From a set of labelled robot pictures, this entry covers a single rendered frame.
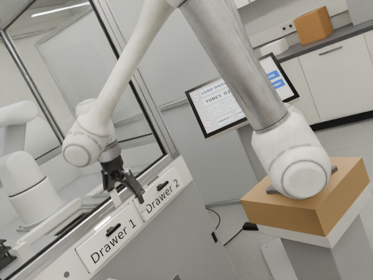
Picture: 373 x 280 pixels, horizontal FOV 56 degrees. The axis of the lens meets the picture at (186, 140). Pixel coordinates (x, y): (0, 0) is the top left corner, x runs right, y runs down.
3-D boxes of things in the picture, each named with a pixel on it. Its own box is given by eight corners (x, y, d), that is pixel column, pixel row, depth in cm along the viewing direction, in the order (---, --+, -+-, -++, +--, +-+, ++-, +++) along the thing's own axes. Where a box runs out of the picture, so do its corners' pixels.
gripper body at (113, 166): (125, 152, 121) (134, 175, 125) (109, 151, 127) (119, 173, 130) (109, 163, 116) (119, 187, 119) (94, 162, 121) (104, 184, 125)
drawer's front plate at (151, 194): (184, 185, 172) (175, 165, 169) (146, 221, 151) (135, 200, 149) (181, 185, 173) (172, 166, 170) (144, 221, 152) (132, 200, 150)
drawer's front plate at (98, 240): (142, 225, 149) (131, 203, 147) (91, 273, 129) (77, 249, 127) (140, 225, 151) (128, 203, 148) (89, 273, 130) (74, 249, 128)
